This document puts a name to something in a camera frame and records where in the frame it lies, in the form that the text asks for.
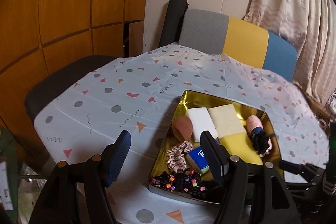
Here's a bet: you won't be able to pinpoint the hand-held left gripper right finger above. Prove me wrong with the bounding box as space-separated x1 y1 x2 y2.
200 130 301 224

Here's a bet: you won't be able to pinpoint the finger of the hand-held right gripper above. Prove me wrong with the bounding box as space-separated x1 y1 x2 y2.
279 160 313 175

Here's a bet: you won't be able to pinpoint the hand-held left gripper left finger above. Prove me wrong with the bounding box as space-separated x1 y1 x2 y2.
28 130 131 224

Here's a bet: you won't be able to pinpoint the blue tissue pack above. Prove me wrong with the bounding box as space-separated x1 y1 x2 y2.
185 147 210 174

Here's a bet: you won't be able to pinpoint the green yellow sponge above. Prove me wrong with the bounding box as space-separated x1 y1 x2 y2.
218 132 263 165

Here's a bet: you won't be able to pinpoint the pink satin scrunchie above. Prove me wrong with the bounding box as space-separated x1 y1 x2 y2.
166 141 194 172

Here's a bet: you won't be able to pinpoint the white sponge block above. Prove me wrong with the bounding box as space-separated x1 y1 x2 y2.
186 107 219 143

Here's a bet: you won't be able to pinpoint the cream cleaning cloth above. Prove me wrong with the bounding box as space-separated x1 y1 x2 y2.
209 104 246 139

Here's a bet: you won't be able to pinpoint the brown makeup sponge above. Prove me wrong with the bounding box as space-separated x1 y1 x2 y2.
172 116 193 141

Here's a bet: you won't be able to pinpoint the black beaded hair ties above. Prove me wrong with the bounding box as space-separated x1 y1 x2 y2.
151 170 223 199

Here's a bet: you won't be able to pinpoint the pink towel roll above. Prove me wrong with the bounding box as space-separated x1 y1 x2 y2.
245 115 272 156

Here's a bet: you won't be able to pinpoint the gold tin box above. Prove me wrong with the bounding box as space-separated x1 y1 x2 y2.
148 90 284 207

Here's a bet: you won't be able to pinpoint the patterned plastic tablecloth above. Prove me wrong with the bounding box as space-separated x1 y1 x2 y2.
34 43 330 224

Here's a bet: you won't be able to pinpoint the black chair seat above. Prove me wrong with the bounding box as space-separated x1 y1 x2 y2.
24 55 117 125

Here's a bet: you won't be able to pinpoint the grey yellow blue cushion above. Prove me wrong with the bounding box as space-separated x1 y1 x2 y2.
178 9 298 81

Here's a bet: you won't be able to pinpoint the black rolled mat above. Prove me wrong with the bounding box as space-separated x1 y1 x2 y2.
158 0 189 48

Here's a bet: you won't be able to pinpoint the beige patterned curtain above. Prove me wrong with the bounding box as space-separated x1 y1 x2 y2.
243 0 336 109

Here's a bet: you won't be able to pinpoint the wooden wardrobe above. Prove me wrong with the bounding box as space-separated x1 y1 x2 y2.
0 0 153 161

